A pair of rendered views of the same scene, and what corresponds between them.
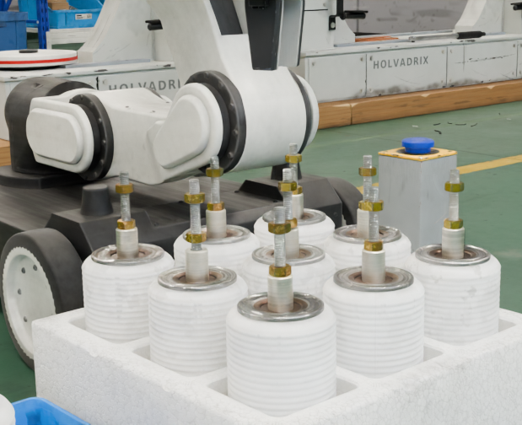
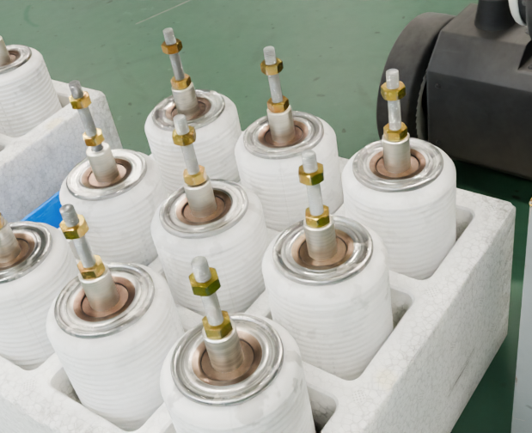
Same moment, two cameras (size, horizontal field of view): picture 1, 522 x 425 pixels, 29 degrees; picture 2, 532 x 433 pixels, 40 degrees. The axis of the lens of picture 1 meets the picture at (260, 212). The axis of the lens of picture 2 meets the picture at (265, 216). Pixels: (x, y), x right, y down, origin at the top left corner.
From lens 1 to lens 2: 113 cm
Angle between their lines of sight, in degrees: 77
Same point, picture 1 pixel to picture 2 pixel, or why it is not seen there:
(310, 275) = (159, 245)
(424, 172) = not seen: outside the picture
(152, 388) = not seen: hidden behind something
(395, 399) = (18, 410)
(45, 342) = not seen: hidden behind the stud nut
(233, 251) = (244, 164)
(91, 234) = (441, 49)
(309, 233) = (353, 196)
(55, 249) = (404, 48)
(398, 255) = (288, 301)
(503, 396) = not seen: outside the picture
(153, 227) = (516, 69)
